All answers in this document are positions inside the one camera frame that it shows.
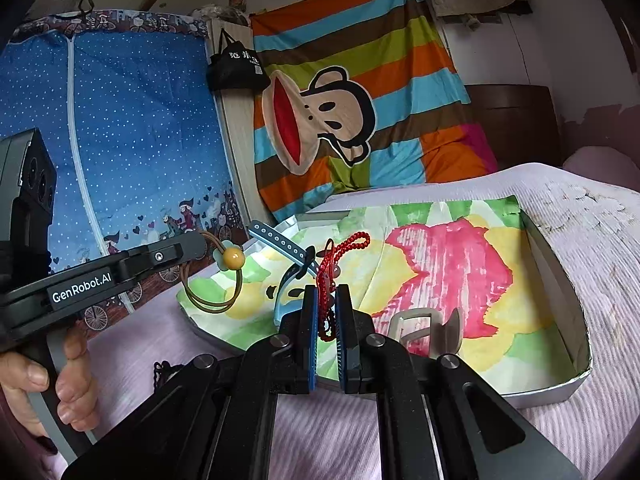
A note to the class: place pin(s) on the person's left hand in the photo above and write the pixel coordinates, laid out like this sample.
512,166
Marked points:
70,380

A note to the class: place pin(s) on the colourful painted paper liner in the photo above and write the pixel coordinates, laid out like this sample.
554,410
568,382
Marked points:
440,260

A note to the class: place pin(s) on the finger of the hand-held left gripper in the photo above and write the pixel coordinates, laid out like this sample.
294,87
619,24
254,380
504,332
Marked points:
165,255

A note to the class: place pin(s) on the dark wooden nightstand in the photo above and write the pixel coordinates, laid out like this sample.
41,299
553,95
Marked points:
510,125

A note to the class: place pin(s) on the pink pillow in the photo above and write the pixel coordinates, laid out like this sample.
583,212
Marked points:
605,165

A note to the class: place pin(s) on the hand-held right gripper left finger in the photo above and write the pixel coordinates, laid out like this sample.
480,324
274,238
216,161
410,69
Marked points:
312,332

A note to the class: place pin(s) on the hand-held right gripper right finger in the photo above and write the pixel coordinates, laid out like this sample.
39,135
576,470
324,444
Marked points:
341,332

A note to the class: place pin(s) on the black bag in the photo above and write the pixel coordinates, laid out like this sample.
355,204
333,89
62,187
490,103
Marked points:
235,67

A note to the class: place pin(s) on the striped monkey blanket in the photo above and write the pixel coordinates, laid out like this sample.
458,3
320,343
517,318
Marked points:
350,35

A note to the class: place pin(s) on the plastic bag bundle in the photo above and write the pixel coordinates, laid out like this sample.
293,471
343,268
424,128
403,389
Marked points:
220,12

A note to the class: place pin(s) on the blue dotted wardrobe cover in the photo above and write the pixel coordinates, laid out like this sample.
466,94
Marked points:
140,135

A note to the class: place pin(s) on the blue watch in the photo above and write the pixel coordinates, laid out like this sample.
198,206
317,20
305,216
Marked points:
280,242

